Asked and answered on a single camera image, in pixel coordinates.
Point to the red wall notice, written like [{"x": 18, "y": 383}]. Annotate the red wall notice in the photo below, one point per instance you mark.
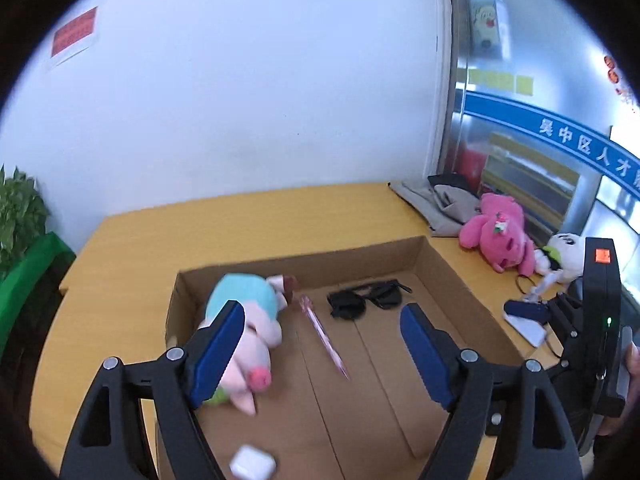
[{"x": 75, "y": 35}]

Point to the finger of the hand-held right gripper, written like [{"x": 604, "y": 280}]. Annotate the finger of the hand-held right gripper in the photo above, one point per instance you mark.
[{"x": 525, "y": 308}]

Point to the pink plush bear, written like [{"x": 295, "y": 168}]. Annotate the pink plush bear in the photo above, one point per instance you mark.
[{"x": 492, "y": 240}]

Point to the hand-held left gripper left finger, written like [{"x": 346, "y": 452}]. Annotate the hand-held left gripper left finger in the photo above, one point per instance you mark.
[{"x": 220, "y": 355}]

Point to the pink pen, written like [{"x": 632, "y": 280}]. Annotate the pink pen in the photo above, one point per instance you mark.
[{"x": 320, "y": 332}]

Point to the black sunglasses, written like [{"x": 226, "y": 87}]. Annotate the black sunglasses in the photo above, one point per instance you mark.
[{"x": 380, "y": 297}]

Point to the blue banner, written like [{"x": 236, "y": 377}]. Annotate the blue banner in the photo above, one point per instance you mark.
[{"x": 525, "y": 115}]

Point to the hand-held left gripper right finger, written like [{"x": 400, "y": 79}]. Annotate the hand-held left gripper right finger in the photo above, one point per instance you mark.
[{"x": 425, "y": 350}]

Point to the brown cardboard box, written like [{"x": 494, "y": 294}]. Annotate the brown cardboard box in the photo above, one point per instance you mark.
[{"x": 380, "y": 370}]

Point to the white earbud case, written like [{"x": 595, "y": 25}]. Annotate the white earbud case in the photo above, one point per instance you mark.
[{"x": 252, "y": 462}]

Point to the yellow sticky note strip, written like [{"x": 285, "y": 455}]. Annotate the yellow sticky note strip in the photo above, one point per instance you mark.
[{"x": 500, "y": 80}]

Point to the green planter box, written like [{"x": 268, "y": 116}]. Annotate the green planter box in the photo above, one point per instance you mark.
[{"x": 30, "y": 270}]

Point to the green leafy plant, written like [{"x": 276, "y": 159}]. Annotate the green leafy plant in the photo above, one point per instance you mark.
[{"x": 20, "y": 215}]

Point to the grey cloth garment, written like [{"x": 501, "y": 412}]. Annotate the grey cloth garment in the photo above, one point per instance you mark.
[{"x": 440, "y": 210}]

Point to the person's right hand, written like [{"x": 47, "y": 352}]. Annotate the person's right hand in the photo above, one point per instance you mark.
[{"x": 635, "y": 375}]

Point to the cartoon poster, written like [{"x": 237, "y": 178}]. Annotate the cartoon poster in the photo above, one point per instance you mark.
[{"x": 487, "y": 20}]

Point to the red window decals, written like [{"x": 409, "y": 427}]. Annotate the red window decals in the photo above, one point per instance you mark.
[{"x": 611, "y": 75}]

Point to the white plush toy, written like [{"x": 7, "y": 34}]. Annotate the white plush toy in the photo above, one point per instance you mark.
[{"x": 565, "y": 255}]

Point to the pink pig plush toy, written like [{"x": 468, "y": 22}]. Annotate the pink pig plush toy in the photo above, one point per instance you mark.
[{"x": 255, "y": 330}]

